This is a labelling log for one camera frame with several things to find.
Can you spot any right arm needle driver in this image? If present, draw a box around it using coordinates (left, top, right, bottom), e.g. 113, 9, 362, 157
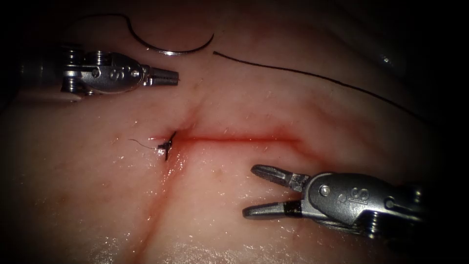
300, 172, 428, 240

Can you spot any left arm needle driver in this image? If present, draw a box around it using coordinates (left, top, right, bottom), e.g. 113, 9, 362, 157
60, 45, 151, 97

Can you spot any right arm needle driver jaw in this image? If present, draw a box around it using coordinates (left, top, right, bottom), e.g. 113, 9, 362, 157
250, 164, 311, 193
242, 199, 304, 220

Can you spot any left arm needle driver jaw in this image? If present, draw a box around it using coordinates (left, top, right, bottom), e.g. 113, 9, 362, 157
148, 76, 180, 87
148, 66, 180, 78

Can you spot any curved steel needle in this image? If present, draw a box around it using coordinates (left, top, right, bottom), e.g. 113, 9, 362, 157
126, 15, 215, 57

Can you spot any black thread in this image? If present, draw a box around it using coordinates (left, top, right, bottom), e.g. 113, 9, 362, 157
65, 13, 437, 127

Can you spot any black stitching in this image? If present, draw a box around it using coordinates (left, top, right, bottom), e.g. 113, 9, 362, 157
128, 131, 178, 162

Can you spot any tissue pad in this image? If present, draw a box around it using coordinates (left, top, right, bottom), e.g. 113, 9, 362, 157
0, 0, 469, 264

